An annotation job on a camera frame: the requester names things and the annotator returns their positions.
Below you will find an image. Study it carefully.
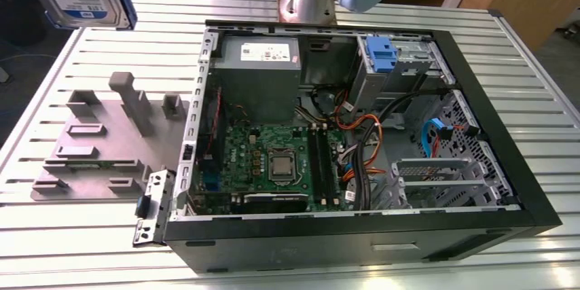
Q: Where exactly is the metal optical drive cage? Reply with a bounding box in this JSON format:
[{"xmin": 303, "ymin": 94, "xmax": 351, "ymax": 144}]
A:
[{"xmin": 351, "ymin": 33, "xmax": 455, "ymax": 111}]

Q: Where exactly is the green motherboard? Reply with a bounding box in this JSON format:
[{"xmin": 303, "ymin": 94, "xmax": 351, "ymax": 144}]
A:
[{"xmin": 194, "ymin": 123, "xmax": 362, "ymax": 215}]

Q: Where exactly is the thick black internal cable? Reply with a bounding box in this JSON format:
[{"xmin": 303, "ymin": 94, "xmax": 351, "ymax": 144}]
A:
[{"xmin": 351, "ymin": 88, "xmax": 449, "ymax": 211}]

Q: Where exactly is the blue data wire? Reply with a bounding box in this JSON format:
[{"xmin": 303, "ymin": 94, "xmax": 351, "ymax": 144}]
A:
[{"xmin": 421, "ymin": 118, "xmax": 455, "ymax": 162}]

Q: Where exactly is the black RAM slot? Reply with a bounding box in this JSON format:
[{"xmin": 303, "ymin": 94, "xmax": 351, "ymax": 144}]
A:
[
  {"xmin": 309, "ymin": 123, "xmax": 330, "ymax": 208},
  {"xmin": 319, "ymin": 123, "xmax": 342, "ymax": 206}
]

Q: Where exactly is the silver CPU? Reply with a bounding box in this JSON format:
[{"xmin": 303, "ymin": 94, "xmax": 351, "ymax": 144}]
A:
[{"xmin": 271, "ymin": 154, "xmax": 297, "ymax": 177}]

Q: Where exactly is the grey power supply unit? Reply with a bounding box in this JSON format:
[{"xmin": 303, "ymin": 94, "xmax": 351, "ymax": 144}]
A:
[{"xmin": 213, "ymin": 37, "xmax": 303, "ymax": 124}]

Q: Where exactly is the metal disk bay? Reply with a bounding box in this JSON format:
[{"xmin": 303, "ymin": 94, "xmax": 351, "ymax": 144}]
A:
[{"xmin": 390, "ymin": 157, "xmax": 505, "ymax": 209}]

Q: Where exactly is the black graphics card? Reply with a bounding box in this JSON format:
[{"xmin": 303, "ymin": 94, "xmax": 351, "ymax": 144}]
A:
[{"xmin": 230, "ymin": 192, "xmax": 310, "ymax": 215}]

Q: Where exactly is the grey parts rack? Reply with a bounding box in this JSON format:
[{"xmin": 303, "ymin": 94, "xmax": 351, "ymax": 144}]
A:
[{"xmin": 30, "ymin": 71, "xmax": 191, "ymax": 201}]

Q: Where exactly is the yellow black wire bundle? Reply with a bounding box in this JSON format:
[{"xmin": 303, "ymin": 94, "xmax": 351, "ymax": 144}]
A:
[{"xmin": 294, "ymin": 105, "xmax": 330, "ymax": 124}]

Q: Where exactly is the orange wire bundle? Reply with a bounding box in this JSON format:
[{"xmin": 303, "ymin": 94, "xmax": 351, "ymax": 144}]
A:
[{"xmin": 333, "ymin": 89, "xmax": 387, "ymax": 182}]

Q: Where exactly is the metal expansion slot bracket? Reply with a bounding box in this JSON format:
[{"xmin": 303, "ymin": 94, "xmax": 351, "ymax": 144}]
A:
[{"xmin": 133, "ymin": 169, "xmax": 178, "ymax": 249}]

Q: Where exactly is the green RAM stick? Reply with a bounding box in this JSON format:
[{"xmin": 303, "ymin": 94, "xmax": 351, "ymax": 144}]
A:
[{"xmin": 67, "ymin": 162, "xmax": 114, "ymax": 171}]

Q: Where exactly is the black PC case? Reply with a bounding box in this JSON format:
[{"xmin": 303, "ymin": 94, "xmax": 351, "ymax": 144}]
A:
[{"xmin": 163, "ymin": 20, "xmax": 563, "ymax": 274}]

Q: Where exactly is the blue drive latch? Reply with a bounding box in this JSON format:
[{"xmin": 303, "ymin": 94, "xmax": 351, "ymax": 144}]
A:
[{"xmin": 367, "ymin": 35, "xmax": 399, "ymax": 74}]

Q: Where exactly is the CPU socket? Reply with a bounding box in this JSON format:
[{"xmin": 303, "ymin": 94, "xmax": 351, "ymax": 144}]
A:
[{"xmin": 266, "ymin": 147, "xmax": 302, "ymax": 184}]

